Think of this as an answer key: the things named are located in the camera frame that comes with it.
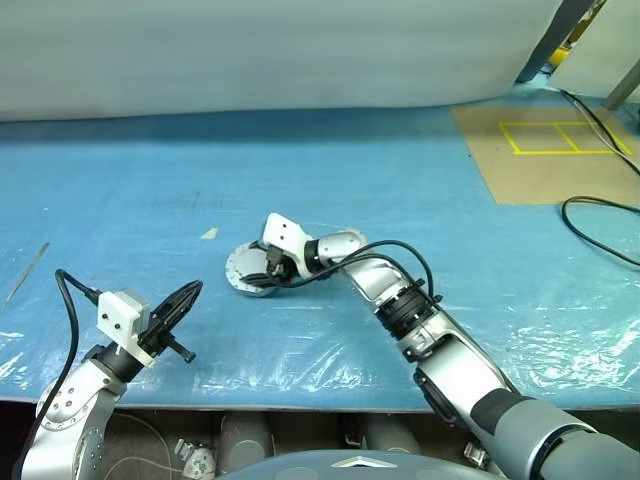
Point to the brown cardboard sheet yellow tape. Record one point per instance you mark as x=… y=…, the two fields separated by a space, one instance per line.
x=540 y=170

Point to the white panel board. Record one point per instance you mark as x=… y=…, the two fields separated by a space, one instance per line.
x=600 y=45

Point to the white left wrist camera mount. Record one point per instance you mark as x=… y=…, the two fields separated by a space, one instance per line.
x=120 y=312

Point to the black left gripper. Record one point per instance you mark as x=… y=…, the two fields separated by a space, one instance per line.
x=160 y=332

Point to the silver metal clamp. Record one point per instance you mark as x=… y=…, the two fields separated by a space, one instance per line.
x=476 y=456

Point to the white connector bundle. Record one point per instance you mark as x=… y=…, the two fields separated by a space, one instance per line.
x=195 y=460

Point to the blue plastic table cover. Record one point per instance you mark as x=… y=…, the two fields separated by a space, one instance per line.
x=350 y=175

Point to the yellow object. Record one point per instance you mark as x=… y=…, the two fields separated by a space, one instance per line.
x=560 y=55

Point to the thin grey strip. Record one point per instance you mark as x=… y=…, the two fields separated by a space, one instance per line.
x=27 y=272

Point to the grey robot torso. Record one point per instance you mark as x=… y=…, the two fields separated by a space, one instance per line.
x=350 y=467

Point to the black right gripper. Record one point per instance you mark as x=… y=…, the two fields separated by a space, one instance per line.
x=277 y=262

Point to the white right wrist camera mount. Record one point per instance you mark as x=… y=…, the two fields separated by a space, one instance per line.
x=285 y=235

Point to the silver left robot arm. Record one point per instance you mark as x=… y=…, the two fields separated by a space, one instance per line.
x=65 y=415

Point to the white backdrop sheet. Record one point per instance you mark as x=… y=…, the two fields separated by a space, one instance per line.
x=250 y=55

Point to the small pale tape scrap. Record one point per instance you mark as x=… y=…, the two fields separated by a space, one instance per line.
x=210 y=233

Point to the grey metal leg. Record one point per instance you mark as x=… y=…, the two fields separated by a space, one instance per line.
x=622 y=87

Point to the grey rounded cylinder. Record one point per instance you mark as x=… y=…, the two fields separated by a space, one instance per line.
x=245 y=440
x=390 y=432

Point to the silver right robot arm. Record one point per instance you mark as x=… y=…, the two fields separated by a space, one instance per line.
x=450 y=360

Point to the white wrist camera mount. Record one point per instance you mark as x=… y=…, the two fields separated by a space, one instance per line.
x=285 y=235
x=120 y=312

